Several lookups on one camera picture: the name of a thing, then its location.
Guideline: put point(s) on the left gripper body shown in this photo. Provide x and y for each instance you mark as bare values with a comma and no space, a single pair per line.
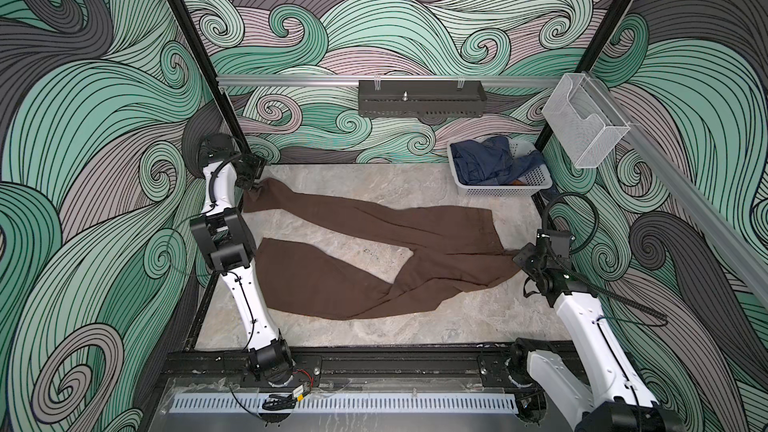
250,168

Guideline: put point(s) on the aluminium rail right wall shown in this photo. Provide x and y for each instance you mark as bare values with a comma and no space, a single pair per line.
704,179

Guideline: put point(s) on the black perforated wall tray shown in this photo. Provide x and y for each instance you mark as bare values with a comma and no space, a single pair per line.
430,101

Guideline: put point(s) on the white plastic laundry basket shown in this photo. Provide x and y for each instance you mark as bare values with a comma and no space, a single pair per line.
535,181

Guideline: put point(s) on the brown corduroy trousers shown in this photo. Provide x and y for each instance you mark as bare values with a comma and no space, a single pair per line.
427,256

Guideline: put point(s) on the clear acrylic wall holder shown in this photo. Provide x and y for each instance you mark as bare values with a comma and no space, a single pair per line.
585,118

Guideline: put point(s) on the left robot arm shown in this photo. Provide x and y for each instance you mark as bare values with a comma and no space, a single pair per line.
229,248

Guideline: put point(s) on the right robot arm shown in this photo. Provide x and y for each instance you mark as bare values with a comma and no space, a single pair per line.
613,397

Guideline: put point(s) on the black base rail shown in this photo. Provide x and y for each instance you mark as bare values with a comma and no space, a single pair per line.
488,364

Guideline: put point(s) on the blue denim trousers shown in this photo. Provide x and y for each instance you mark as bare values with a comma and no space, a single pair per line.
491,163

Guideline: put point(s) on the white slotted cable duct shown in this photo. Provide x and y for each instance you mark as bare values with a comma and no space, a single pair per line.
358,402

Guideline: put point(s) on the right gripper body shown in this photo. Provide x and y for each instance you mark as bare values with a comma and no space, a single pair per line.
529,261

